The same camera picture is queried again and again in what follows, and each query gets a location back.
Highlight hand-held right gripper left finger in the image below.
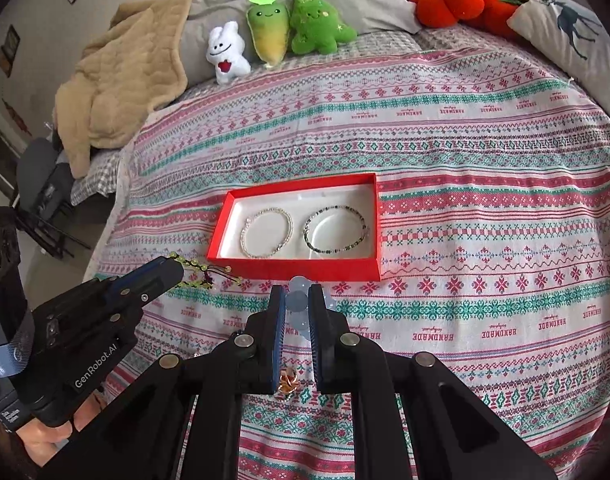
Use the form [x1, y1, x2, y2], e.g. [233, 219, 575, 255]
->
[38, 284, 288, 480]

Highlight dark green bead bracelet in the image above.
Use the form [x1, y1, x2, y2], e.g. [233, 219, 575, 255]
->
[302, 204, 371, 256]

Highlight small wall pictures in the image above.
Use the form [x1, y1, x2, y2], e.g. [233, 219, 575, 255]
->
[0, 25, 22, 79]

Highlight white bead bracelet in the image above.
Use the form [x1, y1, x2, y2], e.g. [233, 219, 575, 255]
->
[239, 208, 294, 260]

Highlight orange pumpkin plush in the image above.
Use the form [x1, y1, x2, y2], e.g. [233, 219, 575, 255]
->
[407, 0, 529, 37]

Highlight light blue bead bracelet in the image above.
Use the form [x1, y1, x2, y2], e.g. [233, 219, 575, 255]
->
[284, 275, 339, 339]

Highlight patterned red green blanket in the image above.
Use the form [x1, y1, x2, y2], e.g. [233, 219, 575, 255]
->
[82, 46, 610, 480]

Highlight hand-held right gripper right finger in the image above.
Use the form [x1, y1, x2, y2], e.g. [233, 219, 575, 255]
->
[307, 284, 558, 480]

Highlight black chair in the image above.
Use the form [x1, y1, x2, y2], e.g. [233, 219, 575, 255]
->
[12, 130, 94, 261]

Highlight green tree plush toy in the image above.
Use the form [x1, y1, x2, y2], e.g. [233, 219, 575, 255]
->
[288, 0, 359, 56]

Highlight person's left hand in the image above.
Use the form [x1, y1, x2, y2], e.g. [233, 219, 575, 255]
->
[12, 404, 81, 467]

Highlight green yellow carrot plush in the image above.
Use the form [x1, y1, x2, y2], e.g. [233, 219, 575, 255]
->
[245, 0, 292, 66]

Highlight beige quilted blanket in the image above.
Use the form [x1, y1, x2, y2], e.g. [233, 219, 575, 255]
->
[54, 0, 199, 180]

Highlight light green bead bracelet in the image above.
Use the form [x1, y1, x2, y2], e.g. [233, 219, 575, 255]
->
[167, 254, 244, 291]

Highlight white deer print pillow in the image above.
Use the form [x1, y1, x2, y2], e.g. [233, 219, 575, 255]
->
[507, 0, 610, 129]

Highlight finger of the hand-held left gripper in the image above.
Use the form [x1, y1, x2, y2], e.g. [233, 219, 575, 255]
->
[92, 256, 187, 297]
[108, 280, 158, 323]

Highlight white bunny plush toy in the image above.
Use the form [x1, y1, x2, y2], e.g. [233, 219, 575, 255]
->
[206, 20, 252, 86]

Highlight red jewelry box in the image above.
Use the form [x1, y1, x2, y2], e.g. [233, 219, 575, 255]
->
[206, 173, 382, 282]

